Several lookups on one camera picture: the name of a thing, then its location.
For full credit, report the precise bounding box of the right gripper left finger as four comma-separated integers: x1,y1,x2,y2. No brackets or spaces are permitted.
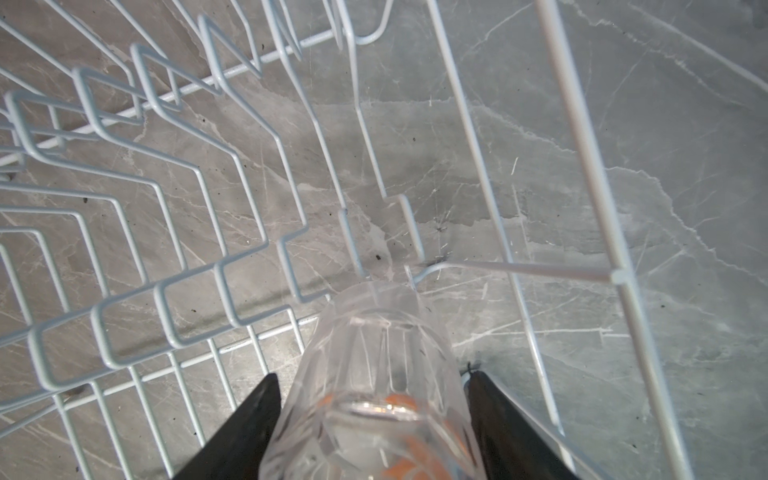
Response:
174,373,281,479

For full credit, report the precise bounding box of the clear glass cup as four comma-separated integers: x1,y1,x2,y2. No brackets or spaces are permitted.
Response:
259,281,467,479

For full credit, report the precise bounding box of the white wire dish rack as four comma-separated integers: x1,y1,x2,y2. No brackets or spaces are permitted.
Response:
1,1,693,479

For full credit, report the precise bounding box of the orange bowl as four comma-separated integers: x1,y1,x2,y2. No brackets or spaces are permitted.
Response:
307,394,486,479

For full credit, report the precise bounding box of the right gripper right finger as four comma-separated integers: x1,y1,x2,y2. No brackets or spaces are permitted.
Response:
466,370,576,480

